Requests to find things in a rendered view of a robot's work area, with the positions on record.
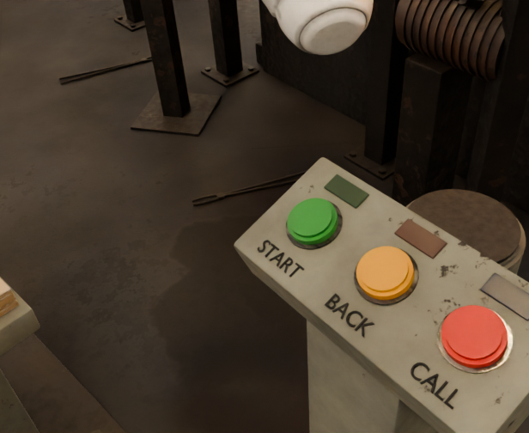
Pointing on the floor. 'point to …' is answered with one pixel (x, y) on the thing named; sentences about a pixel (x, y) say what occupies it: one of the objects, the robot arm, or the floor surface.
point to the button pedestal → (396, 322)
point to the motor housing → (440, 87)
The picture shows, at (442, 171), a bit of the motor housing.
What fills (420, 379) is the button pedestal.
